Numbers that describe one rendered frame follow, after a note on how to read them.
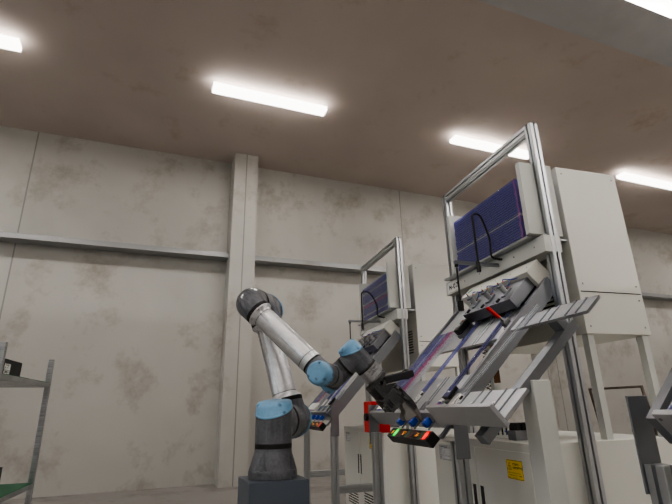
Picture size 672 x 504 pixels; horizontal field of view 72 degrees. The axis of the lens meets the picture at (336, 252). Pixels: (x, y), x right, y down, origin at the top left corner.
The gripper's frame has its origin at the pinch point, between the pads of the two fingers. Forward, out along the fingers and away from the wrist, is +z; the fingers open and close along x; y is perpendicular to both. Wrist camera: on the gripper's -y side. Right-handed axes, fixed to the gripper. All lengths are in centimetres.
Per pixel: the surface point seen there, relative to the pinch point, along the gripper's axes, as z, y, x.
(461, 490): 19.2, 11.3, 14.0
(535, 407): 9.8, -12.9, 39.9
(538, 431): 14.2, -8.6, 39.6
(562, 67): -51, -403, -145
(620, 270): 25, -104, 10
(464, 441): 11.1, -0.1, 14.4
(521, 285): -2, -65, 6
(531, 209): -20, -90, 11
